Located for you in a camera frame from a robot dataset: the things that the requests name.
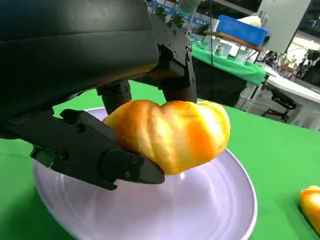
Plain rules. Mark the black office chair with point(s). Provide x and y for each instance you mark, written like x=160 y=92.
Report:
x=281 y=100

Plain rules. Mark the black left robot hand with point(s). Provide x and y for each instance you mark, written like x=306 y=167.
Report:
x=75 y=50

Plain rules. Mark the brown wooden board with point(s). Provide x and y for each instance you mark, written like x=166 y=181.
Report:
x=240 y=41

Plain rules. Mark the white background table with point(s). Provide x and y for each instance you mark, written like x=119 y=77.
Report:
x=305 y=90

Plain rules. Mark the lilac plate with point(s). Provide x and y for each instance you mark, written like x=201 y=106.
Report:
x=175 y=207

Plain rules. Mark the grey flat panel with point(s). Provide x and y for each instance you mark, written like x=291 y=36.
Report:
x=282 y=25

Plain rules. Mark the green table cloth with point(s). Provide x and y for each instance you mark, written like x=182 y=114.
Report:
x=275 y=155

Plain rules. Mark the orange white toy bread roll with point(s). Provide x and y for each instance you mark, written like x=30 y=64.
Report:
x=175 y=135
x=312 y=207

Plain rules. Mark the blue plastic bin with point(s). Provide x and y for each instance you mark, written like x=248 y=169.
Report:
x=240 y=28

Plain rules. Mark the background green tablecloth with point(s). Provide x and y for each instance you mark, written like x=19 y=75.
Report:
x=240 y=68

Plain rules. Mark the pale yellow bundle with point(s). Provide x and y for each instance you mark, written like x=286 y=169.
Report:
x=250 y=20

